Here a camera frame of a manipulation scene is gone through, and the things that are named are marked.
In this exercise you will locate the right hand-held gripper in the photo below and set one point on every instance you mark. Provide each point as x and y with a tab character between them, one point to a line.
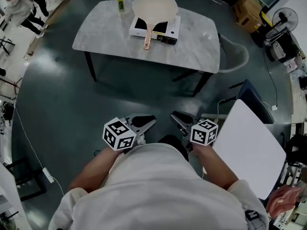
204	133

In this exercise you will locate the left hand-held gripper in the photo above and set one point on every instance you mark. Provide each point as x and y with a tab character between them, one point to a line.
118	135

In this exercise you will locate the white portable stove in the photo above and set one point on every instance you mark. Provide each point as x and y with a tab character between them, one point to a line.
172	29

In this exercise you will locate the person's left forearm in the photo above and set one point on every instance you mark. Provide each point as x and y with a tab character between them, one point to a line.
96	169

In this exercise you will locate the person's right forearm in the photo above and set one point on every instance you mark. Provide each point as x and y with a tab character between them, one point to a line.
213	166

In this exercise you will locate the small white table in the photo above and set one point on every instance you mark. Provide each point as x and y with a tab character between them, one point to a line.
249	150

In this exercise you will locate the dark blue chair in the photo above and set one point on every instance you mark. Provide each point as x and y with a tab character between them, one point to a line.
254	102

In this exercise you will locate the person's white shirt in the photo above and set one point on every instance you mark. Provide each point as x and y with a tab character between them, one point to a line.
156	195

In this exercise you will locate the white plug adapter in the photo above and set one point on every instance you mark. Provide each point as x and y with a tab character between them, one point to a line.
274	107

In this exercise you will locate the white power strip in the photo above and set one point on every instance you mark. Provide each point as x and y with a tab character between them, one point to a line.
48	175

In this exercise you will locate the grey shell chair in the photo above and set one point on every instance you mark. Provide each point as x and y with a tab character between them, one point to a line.
236	54

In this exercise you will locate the grey marble table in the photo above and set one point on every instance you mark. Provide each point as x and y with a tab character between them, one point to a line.
189	47

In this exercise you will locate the pink cloth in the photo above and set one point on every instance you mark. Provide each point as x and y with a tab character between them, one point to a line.
281	200

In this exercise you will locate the brown cardboard box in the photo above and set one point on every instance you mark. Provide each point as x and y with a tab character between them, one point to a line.
248	13

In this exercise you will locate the yellow-green bottle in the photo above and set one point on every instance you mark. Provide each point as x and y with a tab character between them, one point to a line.
120	3

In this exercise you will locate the black standing fan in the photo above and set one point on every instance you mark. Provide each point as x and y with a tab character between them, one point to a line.
285	18

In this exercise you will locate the black metal frame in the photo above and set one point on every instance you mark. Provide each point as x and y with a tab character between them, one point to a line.
26	183

